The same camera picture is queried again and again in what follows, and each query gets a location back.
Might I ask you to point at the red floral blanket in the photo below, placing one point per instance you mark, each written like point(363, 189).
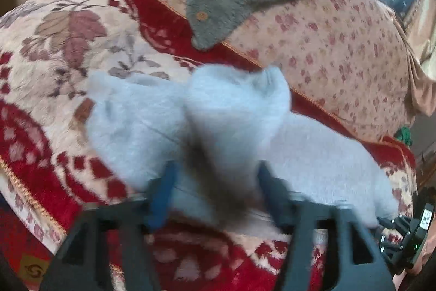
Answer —
point(51, 55)

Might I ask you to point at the beige curtain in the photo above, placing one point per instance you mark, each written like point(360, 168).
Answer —
point(422, 79)

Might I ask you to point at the pink floral quilt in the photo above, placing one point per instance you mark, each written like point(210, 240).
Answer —
point(323, 55)

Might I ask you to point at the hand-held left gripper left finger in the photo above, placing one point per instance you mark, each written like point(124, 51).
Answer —
point(159, 205)

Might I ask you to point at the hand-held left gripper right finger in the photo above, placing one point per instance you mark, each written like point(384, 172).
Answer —
point(274, 199)

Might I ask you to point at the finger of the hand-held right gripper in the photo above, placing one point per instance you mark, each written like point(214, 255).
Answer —
point(395, 224)
point(391, 250)

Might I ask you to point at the green cloth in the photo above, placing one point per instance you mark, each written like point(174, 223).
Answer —
point(404, 135)

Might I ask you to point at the light blue fuzzy garment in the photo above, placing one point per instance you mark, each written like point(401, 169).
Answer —
point(231, 113)

